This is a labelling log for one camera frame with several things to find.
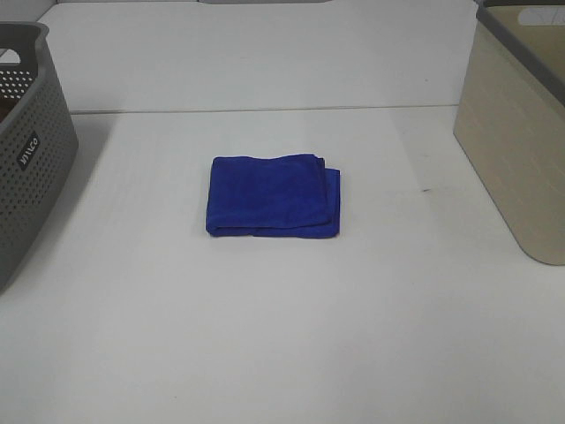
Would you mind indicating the blue towel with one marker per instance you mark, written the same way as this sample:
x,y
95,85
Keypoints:
x,y
289,196

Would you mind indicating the grey perforated plastic basket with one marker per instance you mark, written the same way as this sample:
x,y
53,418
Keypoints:
x,y
38,141

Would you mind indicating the beige plastic basket grey rim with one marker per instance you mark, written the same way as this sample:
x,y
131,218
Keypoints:
x,y
510,119

